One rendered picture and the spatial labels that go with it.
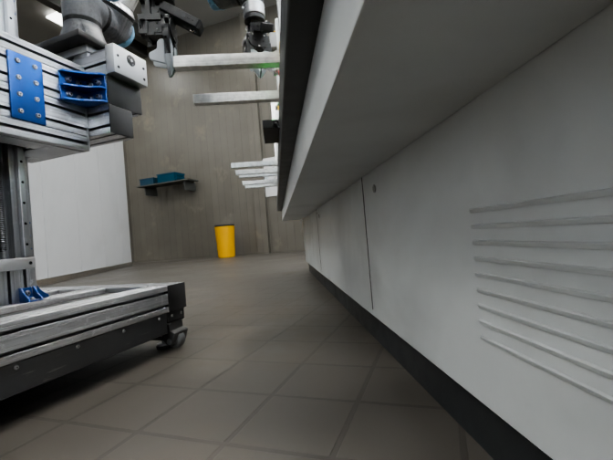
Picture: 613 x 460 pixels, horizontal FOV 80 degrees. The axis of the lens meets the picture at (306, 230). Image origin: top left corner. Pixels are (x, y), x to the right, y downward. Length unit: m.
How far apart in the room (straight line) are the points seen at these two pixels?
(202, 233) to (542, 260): 9.52
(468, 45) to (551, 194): 0.17
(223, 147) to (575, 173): 9.40
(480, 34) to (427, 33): 0.05
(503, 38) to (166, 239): 10.32
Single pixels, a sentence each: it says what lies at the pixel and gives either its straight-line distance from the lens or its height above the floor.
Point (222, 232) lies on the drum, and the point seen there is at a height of 0.58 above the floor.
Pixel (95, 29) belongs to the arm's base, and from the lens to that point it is 1.55.
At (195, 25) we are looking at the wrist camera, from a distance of 1.13.
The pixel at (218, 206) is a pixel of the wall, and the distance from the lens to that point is 9.56.
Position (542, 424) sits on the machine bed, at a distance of 0.52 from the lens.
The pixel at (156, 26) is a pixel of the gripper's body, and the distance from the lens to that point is 1.15.
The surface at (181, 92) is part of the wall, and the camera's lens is 10.79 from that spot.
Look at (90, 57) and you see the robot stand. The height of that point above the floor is 0.97.
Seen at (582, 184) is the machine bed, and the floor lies 0.39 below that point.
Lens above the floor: 0.36
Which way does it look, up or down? 1 degrees up
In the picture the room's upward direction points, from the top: 5 degrees counter-clockwise
